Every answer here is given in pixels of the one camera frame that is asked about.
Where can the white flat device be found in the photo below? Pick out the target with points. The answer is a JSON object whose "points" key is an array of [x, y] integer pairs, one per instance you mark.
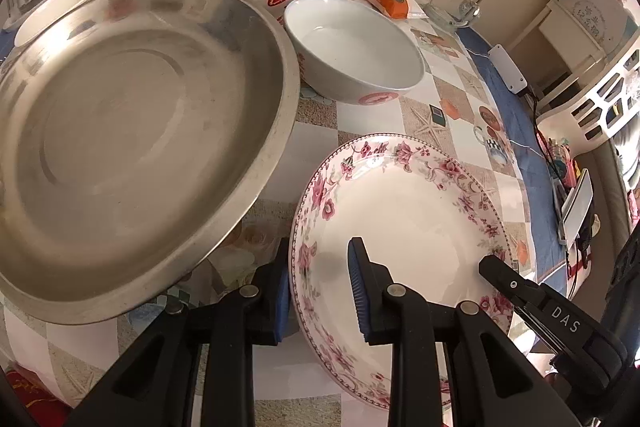
{"points": [[577, 202]]}

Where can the plain white bowl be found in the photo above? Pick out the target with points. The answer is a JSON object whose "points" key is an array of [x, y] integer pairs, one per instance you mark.
{"points": [[55, 7]]}

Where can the pink floral plate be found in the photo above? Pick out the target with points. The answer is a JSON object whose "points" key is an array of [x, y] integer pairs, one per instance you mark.
{"points": [[425, 217]]}

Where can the large stainless steel basin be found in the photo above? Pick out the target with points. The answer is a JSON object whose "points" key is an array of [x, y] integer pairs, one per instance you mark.
{"points": [[125, 132]]}

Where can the white plastic basket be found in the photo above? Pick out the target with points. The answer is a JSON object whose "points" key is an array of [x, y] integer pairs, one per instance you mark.
{"points": [[600, 102]]}

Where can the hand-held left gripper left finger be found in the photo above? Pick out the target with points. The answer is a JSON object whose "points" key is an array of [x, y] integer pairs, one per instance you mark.
{"points": [[279, 297]]}

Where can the white wooden chair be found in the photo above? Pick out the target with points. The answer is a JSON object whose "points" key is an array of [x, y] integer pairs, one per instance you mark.
{"points": [[550, 27]]}

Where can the red cloth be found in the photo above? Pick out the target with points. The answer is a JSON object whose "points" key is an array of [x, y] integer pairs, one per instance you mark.
{"points": [[25, 399]]}

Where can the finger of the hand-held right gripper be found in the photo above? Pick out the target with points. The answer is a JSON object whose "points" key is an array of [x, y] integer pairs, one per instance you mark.
{"points": [[505, 279]]}

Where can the white printed cushion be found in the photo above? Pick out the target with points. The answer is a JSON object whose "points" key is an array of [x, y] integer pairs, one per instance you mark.
{"points": [[595, 14]]}

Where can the white power strip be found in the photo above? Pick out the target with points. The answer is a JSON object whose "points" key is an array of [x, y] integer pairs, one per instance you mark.
{"points": [[507, 69]]}

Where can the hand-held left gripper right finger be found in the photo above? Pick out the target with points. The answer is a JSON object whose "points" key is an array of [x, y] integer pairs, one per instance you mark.
{"points": [[361, 292]]}

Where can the white bowl with red mark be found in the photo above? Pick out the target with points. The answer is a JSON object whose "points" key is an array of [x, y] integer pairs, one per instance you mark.
{"points": [[350, 47]]}

